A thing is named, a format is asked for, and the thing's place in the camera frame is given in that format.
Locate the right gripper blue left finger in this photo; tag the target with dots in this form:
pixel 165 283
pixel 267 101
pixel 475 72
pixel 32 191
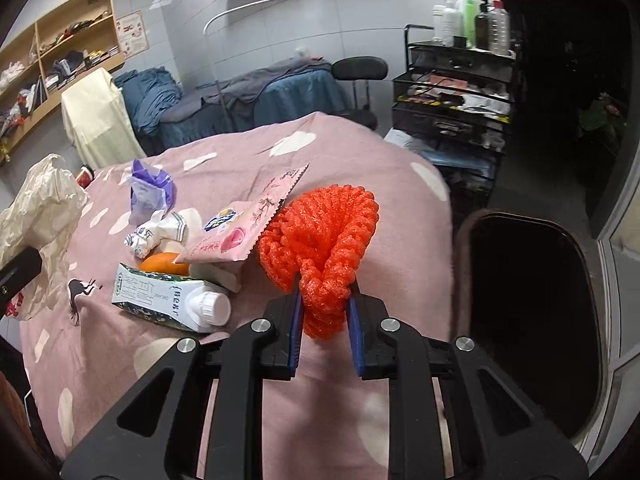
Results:
pixel 199 404

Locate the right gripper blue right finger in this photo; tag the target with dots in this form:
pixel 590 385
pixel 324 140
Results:
pixel 451 401

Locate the beige paper bag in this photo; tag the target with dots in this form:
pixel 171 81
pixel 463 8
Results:
pixel 44 215

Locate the green white milk carton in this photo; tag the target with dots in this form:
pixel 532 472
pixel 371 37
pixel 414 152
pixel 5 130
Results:
pixel 170 300

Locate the pink snack packet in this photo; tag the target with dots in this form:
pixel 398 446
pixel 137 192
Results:
pixel 231 235

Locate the orange foam fruit net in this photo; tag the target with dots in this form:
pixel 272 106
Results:
pixel 316 244

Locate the dark brown trash bin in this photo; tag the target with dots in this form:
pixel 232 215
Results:
pixel 522 291

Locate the pink polka dot bedspread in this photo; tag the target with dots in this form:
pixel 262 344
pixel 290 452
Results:
pixel 326 423

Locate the red paper cup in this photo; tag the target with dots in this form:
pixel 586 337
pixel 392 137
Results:
pixel 85 176

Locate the orange peel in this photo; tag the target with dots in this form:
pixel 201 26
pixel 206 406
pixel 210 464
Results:
pixel 165 263

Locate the purple plastic bag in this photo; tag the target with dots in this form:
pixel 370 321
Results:
pixel 152 189

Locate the crumpled white tissue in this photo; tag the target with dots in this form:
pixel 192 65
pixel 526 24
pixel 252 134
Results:
pixel 167 234

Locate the cream cloth on chair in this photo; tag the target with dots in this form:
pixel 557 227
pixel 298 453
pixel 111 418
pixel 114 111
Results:
pixel 96 121

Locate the blue massage bed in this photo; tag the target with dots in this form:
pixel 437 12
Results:
pixel 164 116

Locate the wooden cubby shelf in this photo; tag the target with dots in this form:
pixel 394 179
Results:
pixel 65 45

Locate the black mesh trolley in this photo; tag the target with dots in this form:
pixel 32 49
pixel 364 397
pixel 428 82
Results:
pixel 459 102

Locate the potted pink flower plant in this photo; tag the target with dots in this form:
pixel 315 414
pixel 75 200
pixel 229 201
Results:
pixel 602 114

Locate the black round stool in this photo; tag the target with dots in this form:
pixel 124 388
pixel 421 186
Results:
pixel 355 69

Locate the white pump bottle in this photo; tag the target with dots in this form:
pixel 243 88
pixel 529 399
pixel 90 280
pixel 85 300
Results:
pixel 450 23

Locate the green pump bottle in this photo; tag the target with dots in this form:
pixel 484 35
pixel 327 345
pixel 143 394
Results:
pixel 469 9

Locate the wall poster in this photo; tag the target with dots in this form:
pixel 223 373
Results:
pixel 131 34

